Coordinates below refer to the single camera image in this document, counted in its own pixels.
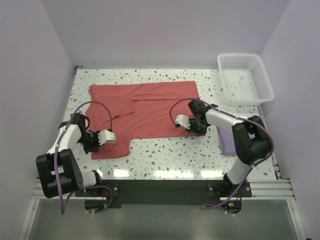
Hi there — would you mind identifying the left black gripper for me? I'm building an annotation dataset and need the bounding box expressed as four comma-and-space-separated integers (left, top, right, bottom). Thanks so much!
77, 130, 106, 155

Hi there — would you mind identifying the red t shirt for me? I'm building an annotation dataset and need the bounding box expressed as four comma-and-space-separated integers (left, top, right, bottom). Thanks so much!
85, 81, 199, 160

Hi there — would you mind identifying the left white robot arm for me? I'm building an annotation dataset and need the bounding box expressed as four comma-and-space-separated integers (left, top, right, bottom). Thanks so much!
35, 113, 104, 199

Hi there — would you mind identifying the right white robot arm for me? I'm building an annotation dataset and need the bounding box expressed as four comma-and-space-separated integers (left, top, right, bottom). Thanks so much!
186, 98, 274, 197

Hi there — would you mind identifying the folded purple t shirt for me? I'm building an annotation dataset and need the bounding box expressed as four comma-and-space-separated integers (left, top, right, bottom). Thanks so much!
216, 127, 237, 156

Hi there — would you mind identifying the white plastic basket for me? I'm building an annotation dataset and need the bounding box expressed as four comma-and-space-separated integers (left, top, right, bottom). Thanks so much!
217, 53, 274, 106

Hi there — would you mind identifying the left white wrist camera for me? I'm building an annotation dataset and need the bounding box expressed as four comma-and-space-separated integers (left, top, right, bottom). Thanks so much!
97, 129, 116, 146

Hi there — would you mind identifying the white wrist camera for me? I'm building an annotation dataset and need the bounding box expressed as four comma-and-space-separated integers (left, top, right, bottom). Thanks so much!
174, 114, 190, 129
97, 129, 116, 146

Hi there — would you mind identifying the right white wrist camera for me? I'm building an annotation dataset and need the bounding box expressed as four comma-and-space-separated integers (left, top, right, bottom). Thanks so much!
174, 114, 190, 129

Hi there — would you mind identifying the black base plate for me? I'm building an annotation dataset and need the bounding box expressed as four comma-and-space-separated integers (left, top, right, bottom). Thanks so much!
75, 180, 236, 210

